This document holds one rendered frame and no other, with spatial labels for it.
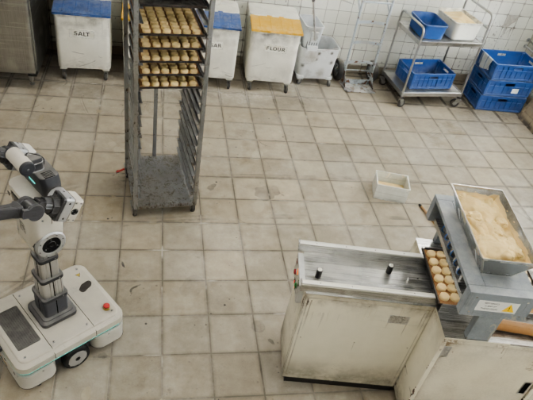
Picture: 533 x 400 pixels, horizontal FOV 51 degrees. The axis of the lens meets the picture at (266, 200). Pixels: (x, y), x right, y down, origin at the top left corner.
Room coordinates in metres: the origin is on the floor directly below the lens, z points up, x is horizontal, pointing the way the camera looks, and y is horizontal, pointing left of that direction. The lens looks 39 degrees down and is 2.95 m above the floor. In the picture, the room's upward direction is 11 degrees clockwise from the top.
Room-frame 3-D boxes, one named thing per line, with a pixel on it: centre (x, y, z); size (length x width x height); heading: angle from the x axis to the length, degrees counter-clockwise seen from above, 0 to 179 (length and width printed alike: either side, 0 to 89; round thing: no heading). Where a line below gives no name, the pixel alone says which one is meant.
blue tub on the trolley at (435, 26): (6.06, -1.35, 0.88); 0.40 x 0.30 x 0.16; 19
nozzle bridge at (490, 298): (2.20, -1.12, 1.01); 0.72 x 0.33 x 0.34; 7
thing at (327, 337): (2.14, -0.62, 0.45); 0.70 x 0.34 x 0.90; 97
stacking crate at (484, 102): (6.34, -2.46, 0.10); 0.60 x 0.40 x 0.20; 103
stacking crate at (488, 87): (6.34, -2.46, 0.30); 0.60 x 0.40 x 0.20; 105
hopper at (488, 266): (2.20, -1.12, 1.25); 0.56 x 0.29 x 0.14; 7
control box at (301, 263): (2.09, -0.26, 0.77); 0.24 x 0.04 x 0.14; 7
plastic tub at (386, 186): (4.07, -1.07, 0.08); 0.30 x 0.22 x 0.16; 92
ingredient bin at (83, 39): (5.27, 2.17, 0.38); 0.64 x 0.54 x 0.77; 18
